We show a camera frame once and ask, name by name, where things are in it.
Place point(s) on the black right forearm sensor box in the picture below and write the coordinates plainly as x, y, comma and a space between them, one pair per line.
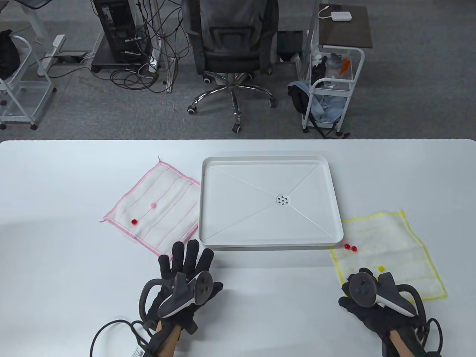
424, 347

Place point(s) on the black office chair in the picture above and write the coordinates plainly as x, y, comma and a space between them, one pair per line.
230, 37

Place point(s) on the black floor socket box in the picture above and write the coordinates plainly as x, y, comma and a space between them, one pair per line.
70, 56

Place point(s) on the black bag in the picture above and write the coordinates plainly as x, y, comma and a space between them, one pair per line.
7, 55

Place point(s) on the white frame post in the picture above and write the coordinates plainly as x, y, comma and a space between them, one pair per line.
310, 33

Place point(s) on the grey white hand controller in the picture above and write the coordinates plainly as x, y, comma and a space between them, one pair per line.
178, 299
362, 290

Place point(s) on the black bin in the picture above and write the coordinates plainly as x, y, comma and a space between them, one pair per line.
290, 44

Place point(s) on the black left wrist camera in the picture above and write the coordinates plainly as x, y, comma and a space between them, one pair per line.
187, 325

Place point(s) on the white plastic tray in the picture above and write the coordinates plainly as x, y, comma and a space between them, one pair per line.
260, 223

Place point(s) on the black computer tower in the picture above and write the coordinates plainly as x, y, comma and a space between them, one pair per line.
115, 26

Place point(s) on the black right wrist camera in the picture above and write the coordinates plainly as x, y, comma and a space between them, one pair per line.
386, 347

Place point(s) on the blue grey cloth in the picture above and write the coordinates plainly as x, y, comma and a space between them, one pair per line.
327, 108

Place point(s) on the white rolling cart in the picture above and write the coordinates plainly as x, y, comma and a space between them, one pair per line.
346, 111

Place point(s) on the black pouch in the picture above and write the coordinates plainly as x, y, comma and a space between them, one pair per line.
319, 70

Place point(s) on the white desk leg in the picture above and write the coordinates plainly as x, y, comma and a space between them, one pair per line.
52, 52

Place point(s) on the brown side table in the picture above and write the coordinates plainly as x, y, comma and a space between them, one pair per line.
346, 33

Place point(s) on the white box device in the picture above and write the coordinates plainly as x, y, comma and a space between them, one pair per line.
341, 16

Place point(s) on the person's right forearm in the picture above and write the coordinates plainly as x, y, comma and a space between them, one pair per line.
399, 346

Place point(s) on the black backpack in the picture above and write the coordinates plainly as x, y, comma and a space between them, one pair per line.
297, 98

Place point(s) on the white power strip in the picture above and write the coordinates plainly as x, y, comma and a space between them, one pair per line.
153, 61

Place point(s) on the yellow-edged white dish cloth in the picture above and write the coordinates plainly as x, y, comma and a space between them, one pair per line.
401, 245

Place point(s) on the black computer stand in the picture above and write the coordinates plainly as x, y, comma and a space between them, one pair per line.
111, 67

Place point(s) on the white desk leg frame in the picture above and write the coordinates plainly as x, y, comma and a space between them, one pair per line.
162, 37

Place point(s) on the person's right hand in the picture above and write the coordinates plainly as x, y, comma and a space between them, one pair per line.
372, 316

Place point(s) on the black left forearm sensor box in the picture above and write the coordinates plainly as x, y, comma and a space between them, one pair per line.
140, 351

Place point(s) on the clear water bottle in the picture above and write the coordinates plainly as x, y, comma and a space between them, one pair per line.
332, 72

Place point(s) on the grey white left hand controller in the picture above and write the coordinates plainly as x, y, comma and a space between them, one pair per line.
178, 299

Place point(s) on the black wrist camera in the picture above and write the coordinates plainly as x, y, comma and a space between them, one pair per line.
187, 325
386, 347

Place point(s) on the grey white right hand controller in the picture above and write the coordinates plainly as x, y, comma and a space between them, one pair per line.
362, 290

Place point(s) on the orange tool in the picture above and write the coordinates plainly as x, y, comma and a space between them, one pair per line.
346, 65

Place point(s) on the pink-edged white dish cloth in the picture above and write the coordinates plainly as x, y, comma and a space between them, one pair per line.
160, 208

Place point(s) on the person's left hand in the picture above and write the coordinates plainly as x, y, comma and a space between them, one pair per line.
178, 260

